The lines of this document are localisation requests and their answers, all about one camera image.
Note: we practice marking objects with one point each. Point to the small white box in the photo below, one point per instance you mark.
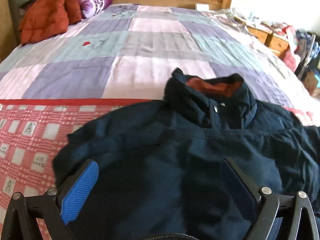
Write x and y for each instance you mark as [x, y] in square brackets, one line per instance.
[202, 6]

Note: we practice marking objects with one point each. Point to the orange-red padded jacket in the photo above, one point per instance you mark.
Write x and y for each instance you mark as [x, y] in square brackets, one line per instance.
[47, 17]

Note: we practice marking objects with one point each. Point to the pastel patchwork quilt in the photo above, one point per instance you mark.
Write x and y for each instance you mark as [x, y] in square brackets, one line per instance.
[150, 45]

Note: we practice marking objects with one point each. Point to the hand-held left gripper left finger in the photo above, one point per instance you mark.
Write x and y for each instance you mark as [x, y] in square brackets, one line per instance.
[80, 192]

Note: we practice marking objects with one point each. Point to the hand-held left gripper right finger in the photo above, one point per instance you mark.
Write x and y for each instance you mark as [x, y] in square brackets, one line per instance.
[238, 190]

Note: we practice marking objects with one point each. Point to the wooden nightstand with drawers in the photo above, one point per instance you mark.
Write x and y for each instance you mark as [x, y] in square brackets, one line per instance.
[275, 42]

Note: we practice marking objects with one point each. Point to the navy blue padded jacket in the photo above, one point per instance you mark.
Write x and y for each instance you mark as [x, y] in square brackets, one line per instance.
[175, 150]

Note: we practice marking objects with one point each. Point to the purple patterned pillow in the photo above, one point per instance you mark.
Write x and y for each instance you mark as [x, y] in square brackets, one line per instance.
[96, 1]

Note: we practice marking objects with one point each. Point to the pile of mixed clothes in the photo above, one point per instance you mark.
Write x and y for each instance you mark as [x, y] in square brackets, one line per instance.
[305, 52]

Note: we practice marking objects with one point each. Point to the red checked mat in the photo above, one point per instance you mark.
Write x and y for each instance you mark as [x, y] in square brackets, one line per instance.
[25, 140]

